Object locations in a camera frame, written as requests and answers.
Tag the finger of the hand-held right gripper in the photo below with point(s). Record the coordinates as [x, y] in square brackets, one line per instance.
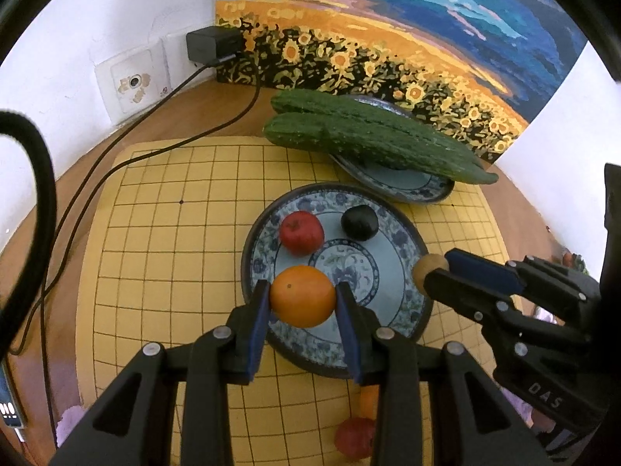
[458, 293]
[485, 272]

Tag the red apple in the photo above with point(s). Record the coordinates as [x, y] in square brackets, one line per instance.
[302, 233]

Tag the small orange tangerine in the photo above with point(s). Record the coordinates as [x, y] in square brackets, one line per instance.
[368, 400]

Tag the white wall socket plate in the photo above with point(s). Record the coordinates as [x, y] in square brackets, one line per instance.
[128, 87]

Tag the black power adapter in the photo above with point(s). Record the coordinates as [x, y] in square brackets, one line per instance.
[213, 43]

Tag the purple cloth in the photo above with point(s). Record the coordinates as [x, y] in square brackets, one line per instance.
[70, 424]

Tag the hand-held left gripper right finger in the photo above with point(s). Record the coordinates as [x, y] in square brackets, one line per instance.
[349, 337]

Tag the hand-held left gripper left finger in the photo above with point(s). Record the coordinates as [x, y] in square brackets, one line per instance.
[257, 332]

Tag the orange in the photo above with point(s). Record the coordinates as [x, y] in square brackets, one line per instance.
[302, 296]

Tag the oval blue patterned plate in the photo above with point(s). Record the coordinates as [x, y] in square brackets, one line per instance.
[402, 182]

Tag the round blue patterned plate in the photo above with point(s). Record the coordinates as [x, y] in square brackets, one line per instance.
[383, 272]

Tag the yellow grid board mat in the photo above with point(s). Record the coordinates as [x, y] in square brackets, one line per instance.
[170, 252]

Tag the sunflower field painting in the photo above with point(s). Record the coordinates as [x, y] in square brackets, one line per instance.
[388, 24]

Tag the brown kiwi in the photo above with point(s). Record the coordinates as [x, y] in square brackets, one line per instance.
[427, 264]

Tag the red fruit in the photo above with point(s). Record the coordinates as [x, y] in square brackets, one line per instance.
[354, 439]

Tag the dark avocado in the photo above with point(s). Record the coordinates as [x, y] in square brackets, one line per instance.
[359, 222]

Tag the blue device with lights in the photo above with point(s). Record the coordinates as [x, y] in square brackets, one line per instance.
[9, 405]

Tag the green cucumber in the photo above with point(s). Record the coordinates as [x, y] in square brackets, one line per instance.
[339, 107]
[368, 143]

